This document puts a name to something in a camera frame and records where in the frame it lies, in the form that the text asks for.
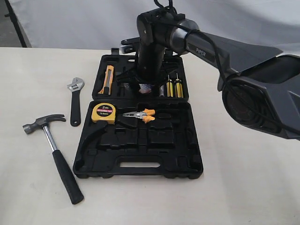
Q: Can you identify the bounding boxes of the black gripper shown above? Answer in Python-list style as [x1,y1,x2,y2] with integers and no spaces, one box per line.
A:
[116,39,178,83]

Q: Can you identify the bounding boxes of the black electrical tape roll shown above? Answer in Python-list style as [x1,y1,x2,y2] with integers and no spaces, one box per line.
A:
[138,83,152,94]

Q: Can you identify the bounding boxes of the black plastic tool case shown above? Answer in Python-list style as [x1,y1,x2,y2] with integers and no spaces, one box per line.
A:
[73,48,203,179]

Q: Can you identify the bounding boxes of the adjustable wrench black handle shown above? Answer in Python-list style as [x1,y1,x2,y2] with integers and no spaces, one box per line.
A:
[67,77,85,127]

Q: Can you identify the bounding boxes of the claw hammer black grip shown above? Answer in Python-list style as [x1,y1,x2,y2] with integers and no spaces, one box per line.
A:
[22,114,84,205]

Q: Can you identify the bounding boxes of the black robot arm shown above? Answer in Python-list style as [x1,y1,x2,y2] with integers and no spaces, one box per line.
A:
[117,7,300,139]

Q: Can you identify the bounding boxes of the clear voltage tester screwdriver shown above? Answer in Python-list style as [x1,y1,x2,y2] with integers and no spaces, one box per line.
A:
[159,85,165,97]

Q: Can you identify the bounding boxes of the yellow black screwdriver left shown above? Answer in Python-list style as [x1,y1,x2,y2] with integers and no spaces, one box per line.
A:
[166,75,173,97]

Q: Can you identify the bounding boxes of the yellow black screwdriver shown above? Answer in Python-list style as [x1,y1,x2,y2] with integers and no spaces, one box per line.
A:
[166,75,173,97]
[175,72,184,98]

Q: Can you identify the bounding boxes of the yellow black screwdriver right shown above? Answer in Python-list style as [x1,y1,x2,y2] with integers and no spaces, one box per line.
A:
[175,72,184,98]

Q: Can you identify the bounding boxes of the orange utility knife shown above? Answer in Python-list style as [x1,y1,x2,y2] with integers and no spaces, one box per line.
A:
[98,65,114,95]

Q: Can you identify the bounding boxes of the yellow measuring tape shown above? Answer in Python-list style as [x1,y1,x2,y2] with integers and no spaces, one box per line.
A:
[91,103,116,124]

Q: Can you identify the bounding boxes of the black stand pole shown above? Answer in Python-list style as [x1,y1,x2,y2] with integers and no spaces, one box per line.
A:
[4,0,28,48]

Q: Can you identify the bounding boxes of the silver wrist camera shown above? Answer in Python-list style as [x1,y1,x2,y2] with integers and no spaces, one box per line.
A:
[120,37,140,54]

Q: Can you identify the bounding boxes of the pliers with orange handles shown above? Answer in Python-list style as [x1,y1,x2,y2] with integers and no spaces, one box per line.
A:
[122,109,156,124]

